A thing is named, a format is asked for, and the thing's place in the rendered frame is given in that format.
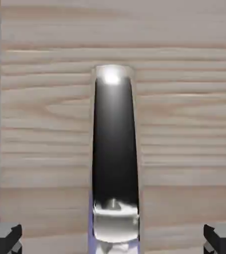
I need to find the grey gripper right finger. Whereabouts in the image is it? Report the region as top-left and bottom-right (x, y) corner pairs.
(203, 222), (226, 254)

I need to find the light wood cabinet door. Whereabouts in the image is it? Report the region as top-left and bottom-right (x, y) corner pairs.
(0, 46), (226, 188)

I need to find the curved dark metal handle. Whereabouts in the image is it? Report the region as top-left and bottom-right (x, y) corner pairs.
(90, 64), (141, 254)

